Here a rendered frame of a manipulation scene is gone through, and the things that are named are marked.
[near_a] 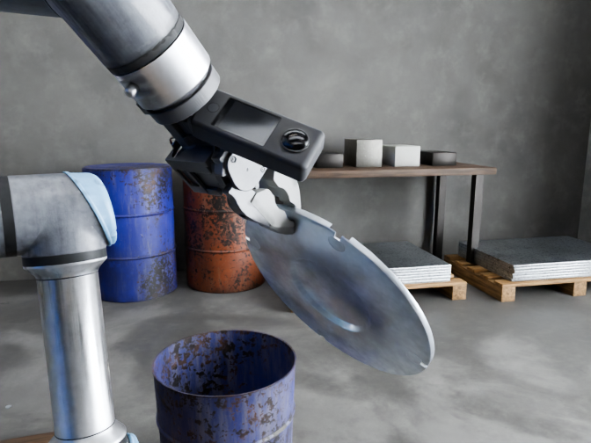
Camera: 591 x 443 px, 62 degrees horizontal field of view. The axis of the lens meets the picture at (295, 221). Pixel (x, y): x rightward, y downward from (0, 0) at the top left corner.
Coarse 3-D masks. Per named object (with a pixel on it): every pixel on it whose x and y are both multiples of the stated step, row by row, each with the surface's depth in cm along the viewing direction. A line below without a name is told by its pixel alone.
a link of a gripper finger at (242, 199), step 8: (224, 192) 47; (232, 192) 47; (240, 192) 48; (248, 192) 49; (232, 200) 48; (240, 200) 48; (248, 200) 49; (232, 208) 49; (240, 208) 48; (248, 208) 49; (248, 216) 49; (256, 216) 50; (264, 224) 51
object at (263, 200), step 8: (256, 192) 50; (264, 192) 51; (256, 200) 50; (264, 200) 51; (272, 200) 52; (256, 208) 50; (264, 208) 51; (272, 208) 52; (240, 216) 56; (264, 216) 51; (272, 216) 52; (280, 216) 53; (272, 224) 52; (280, 224) 53; (288, 224) 55; (280, 232) 55; (288, 232) 56
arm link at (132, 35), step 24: (48, 0) 36; (72, 0) 35; (96, 0) 35; (120, 0) 35; (144, 0) 36; (168, 0) 39; (72, 24) 36; (96, 24) 36; (120, 24) 36; (144, 24) 37; (168, 24) 38; (96, 48) 38; (120, 48) 37; (144, 48) 38; (120, 72) 39
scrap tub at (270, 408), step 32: (160, 352) 150; (192, 352) 163; (224, 352) 168; (256, 352) 166; (288, 352) 155; (160, 384) 133; (192, 384) 164; (224, 384) 169; (256, 384) 168; (288, 384) 139; (160, 416) 138; (192, 416) 129; (224, 416) 128; (256, 416) 131; (288, 416) 142
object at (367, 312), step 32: (256, 224) 63; (320, 224) 52; (256, 256) 70; (288, 256) 63; (320, 256) 57; (352, 256) 52; (288, 288) 70; (320, 288) 65; (352, 288) 57; (384, 288) 52; (320, 320) 71; (352, 320) 65; (384, 320) 57; (416, 320) 52; (352, 352) 71; (384, 352) 63; (416, 352) 57
